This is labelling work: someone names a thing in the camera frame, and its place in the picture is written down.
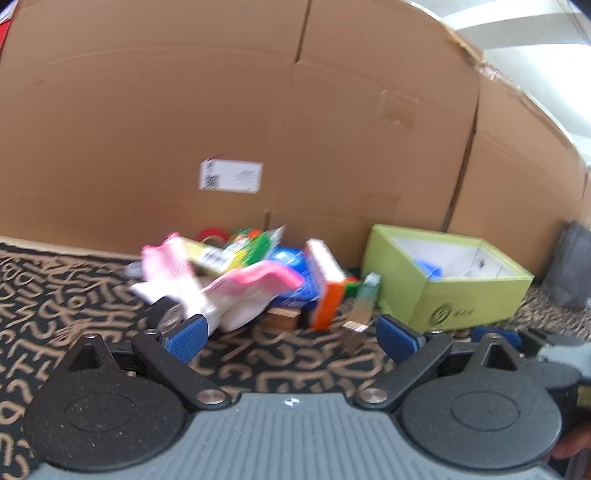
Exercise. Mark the red tape roll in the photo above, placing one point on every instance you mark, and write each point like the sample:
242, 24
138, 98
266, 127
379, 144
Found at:
210, 231

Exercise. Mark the lime green box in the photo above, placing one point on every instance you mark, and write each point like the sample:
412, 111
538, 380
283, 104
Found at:
461, 300

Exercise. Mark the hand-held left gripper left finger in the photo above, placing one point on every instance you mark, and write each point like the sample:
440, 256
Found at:
189, 334

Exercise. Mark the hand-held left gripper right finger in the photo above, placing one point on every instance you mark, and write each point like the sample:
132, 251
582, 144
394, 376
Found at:
397, 337

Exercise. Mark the yellow medicine box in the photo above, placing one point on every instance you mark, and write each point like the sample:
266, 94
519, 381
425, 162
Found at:
212, 258

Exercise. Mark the green translucent bottle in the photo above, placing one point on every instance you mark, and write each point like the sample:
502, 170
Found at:
367, 295

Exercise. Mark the orange white box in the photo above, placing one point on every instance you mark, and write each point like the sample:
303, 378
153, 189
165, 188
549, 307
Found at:
325, 277

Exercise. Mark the round metal tin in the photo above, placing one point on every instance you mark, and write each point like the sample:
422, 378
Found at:
168, 316

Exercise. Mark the person's right hand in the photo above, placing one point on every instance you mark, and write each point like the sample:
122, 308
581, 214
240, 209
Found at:
575, 444

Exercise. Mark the large cardboard box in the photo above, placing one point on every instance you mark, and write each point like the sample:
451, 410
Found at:
521, 175
184, 115

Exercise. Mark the small wooden block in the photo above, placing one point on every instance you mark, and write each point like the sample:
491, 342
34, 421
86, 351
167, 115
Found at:
281, 318

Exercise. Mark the black patterned mat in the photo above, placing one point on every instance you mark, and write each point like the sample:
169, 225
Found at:
46, 300

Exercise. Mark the grey bag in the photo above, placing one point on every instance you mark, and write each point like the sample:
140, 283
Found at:
570, 263

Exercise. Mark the green packet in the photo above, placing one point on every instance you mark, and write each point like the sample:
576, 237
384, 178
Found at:
256, 247

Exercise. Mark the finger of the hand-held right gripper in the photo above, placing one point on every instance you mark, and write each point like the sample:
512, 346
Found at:
510, 336

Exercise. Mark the pink white sock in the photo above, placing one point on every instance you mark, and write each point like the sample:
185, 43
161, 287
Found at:
168, 267
249, 286

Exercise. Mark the blue plastic item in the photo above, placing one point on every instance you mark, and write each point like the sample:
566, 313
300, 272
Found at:
427, 268

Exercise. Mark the blue packet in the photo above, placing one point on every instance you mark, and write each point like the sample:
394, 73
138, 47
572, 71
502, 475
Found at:
288, 256

